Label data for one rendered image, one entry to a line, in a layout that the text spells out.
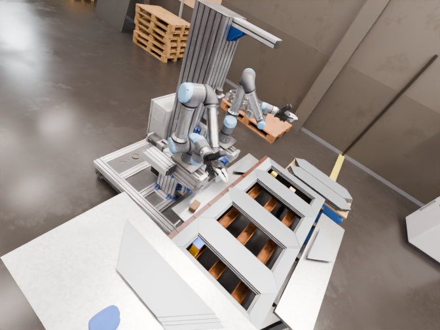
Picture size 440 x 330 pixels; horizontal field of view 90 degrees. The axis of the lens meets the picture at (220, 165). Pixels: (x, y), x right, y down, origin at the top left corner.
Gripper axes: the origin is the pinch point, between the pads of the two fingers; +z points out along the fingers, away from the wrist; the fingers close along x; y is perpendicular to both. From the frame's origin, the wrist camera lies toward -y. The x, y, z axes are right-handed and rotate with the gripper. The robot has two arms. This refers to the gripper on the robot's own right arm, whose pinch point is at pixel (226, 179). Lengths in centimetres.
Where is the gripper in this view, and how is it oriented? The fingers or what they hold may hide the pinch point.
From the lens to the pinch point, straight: 116.6
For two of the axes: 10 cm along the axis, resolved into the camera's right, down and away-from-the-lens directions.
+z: 4.5, 7.2, -5.3
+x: -7.8, 0.3, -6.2
